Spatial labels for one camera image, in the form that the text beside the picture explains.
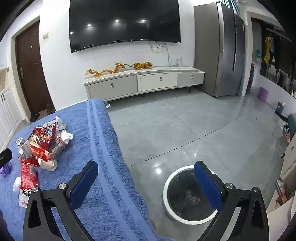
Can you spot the clear wrapper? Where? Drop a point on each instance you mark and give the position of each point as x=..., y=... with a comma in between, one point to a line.
x=59, y=148

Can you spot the purple wrapper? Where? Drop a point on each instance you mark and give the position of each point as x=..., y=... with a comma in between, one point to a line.
x=5, y=170

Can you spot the white grey television cabinet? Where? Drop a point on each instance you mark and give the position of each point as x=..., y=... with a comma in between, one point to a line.
x=157, y=80

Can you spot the white round trash bin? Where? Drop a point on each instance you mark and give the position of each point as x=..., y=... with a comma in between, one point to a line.
x=182, y=197

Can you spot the grey steel refrigerator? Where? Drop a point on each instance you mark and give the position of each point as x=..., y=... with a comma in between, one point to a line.
x=222, y=58

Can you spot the dark brown entrance door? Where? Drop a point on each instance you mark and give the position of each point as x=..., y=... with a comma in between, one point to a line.
x=32, y=69

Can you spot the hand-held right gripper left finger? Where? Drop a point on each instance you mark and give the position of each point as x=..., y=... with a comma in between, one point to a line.
x=84, y=183

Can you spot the white paper bowl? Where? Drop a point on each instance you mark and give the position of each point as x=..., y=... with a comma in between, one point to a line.
x=48, y=165

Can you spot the yellow hanging garment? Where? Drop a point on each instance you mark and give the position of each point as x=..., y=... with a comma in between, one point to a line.
x=267, y=51

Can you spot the short golden dragon ornament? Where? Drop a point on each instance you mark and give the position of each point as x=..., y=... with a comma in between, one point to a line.
x=142, y=65

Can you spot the white panelled cabinet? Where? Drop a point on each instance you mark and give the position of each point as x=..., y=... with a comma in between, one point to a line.
x=9, y=111

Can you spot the large black wall television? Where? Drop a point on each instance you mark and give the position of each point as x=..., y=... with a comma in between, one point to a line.
x=124, y=20

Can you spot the small white box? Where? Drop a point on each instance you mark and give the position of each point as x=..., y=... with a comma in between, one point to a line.
x=23, y=146

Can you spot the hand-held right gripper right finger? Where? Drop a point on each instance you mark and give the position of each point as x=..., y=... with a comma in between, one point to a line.
x=207, y=187

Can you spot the large white tissue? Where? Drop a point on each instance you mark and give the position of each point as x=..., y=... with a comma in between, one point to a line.
x=66, y=135

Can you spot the white upright device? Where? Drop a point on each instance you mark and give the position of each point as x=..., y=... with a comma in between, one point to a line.
x=179, y=61

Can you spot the dark red snack bag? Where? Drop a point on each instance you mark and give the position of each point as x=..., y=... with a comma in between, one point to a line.
x=47, y=136

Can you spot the small white tissue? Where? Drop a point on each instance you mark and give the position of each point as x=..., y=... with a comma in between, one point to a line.
x=16, y=185

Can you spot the teal chair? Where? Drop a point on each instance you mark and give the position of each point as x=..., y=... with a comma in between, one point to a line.
x=291, y=126

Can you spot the small dark storage bin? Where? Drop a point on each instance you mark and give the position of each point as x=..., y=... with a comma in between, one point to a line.
x=281, y=107

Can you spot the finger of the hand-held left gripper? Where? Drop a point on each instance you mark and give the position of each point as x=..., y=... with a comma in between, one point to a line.
x=5, y=157

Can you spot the white wall switch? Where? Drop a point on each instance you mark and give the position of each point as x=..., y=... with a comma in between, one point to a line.
x=45, y=35

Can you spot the white side table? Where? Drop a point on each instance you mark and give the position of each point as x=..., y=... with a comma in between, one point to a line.
x=289, y=162

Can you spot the purple stool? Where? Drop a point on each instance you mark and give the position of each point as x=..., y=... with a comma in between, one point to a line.
x=263, y=93

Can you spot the red white snack packet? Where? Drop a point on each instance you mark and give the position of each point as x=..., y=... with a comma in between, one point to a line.
x=29, y=178

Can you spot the long golden dragon ornament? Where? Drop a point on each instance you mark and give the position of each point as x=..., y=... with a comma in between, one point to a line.
x=104, y=70

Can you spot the red cardboard box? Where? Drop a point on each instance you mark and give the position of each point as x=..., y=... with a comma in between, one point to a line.
x=38, y=151

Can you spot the black shoe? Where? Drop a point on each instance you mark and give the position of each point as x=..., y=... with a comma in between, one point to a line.
x=34, y=117

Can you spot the blue fluffy blanket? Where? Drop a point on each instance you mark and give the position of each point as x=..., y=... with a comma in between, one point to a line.
x=111, y=185

